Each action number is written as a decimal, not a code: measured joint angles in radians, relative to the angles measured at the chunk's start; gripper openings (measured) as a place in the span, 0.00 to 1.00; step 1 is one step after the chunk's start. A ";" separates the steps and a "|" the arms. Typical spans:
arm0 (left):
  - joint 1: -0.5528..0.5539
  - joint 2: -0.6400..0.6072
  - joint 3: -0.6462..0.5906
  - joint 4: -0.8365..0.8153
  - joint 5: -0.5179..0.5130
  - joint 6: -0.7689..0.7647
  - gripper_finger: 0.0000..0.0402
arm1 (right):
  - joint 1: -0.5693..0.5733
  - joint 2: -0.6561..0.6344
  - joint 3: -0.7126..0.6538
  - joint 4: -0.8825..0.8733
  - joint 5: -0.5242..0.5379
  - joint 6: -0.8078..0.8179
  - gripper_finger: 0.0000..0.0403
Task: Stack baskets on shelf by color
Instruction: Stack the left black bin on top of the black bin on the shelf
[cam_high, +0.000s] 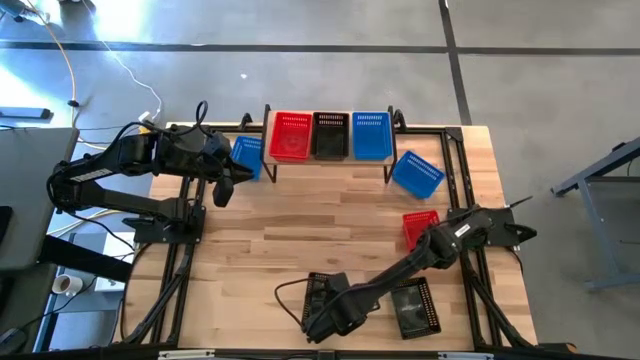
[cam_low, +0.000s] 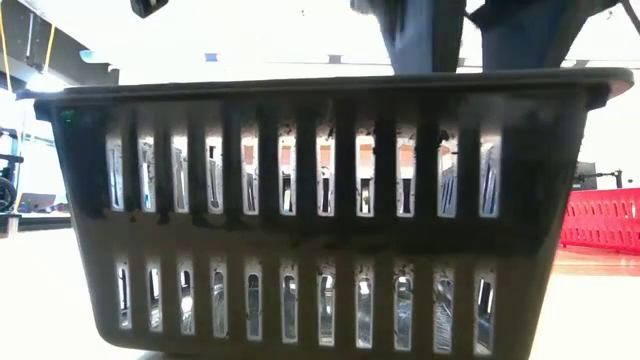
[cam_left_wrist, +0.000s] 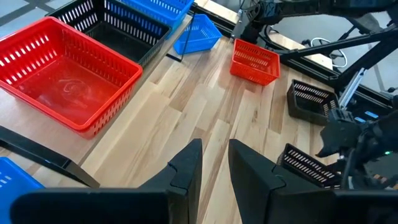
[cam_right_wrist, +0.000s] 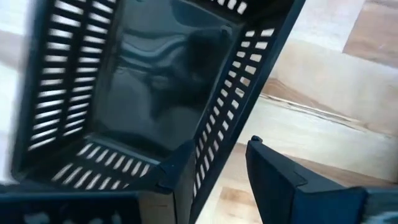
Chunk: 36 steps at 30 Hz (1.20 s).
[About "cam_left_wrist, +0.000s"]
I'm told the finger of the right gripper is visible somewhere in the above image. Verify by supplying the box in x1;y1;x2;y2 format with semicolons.
315;144;340;157

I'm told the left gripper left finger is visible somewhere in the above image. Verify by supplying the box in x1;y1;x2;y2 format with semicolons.
10;138;204;224

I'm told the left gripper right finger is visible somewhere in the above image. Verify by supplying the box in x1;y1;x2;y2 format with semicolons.
228;138;398;224

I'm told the black plastic basket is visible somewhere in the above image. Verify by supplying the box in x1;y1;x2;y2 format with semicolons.
45;0;172;68
286;79;340;127
276;142;343;190

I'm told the red plastic basket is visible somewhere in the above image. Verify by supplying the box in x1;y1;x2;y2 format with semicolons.
229;38;282;86
0;16;144;140

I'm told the blue plastic basket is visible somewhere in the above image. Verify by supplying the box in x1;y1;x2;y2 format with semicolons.
0;156;46;224
119;0;196;32
173;14;224;56

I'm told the wooden shelf with black legs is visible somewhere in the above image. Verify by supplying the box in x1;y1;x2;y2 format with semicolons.
0;14;195;189

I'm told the black metal rig frame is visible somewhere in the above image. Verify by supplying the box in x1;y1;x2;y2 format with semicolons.
189;0;398;106

